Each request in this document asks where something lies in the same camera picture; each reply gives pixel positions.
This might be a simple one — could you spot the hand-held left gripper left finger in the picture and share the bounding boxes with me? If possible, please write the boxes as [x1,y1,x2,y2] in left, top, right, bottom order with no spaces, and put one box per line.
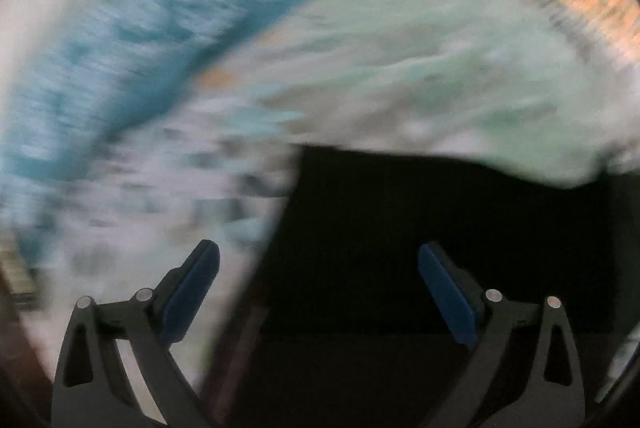
[50,239,221,428]

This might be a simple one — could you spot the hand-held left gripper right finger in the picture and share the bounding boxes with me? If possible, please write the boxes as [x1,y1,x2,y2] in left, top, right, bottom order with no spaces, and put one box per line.
[418,242,587,428]

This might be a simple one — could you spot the black pants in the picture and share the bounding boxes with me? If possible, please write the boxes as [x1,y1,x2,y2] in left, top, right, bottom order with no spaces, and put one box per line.
[200,146,640,428]

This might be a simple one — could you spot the leaf print bed cover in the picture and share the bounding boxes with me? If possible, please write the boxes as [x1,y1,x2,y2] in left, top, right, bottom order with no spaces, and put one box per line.
[10,0,640,379]

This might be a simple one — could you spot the teal patterned blanket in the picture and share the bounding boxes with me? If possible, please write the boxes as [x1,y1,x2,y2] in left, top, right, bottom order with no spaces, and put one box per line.
[0,0,396,189]

